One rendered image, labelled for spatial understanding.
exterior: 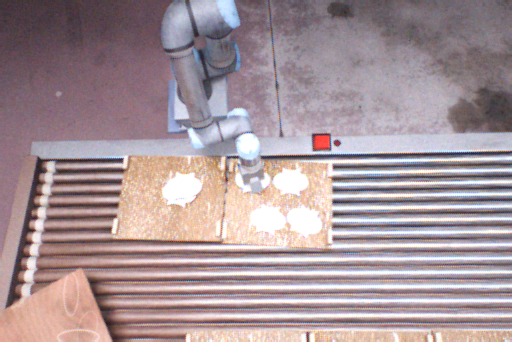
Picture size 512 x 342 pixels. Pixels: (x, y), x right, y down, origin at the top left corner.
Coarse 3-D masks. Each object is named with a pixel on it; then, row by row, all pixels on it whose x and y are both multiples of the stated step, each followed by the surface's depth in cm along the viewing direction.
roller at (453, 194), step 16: (336, 192) 178; (352, 192) 178; (368, 192) 178; (384, 192) 177; (400, 192) 177; (416, 192) 177; (432, 192) 177; (448, 192) 176; (464, 192) 176; (480, 192) 176; (496, 192) 176
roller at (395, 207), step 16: (48, 208) 180; (64, 208) 180; (80, 208) 180; (96, 208) 179; (112, 208) 179; (224, 208) 177; (336, 208) 176; (352, 208) 175; (368, 208) 175; (384, 208) 175; (400, 208) 175; (416, 208) 174; (432, 208) 174; (448, 208) 174; (464, 208) 174; (480, 208) 174; (496, 208) 173
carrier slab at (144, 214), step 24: (144, 168) 184; (168, 168) 183; (192, 168) 183; (216, 168) 182; (144, 192) 179; (216, 192) 178; (120, 216) 176; (144, 216) 175; (168, 216) 175; (192, 216) 175; (216, 216) 174; (168, 240) 172; (192, 240) 171; (216, 240) 171
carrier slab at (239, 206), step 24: (264, 168) 182; (288, 168) 181; (312, 168) 181; (240, 192) 178; (264, 192) 177; (312, 192) 177; (240, 216) 174; (240, 240) 170; (264, 240) 170; (288, 240) 170; (312, 240) 169
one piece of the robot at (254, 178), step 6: (240, 168) 164; (258, 168) 163; (240, 174) 175; (246, 174) 164; (252, 174) 166; (258, 174) 168; (264, 174) 169; (246, 180) 169; (252, 180) 169; (258, 180) 170; (252, 186) 169; (258, 186) 169; (252, 192) 169; (258, 192) 169
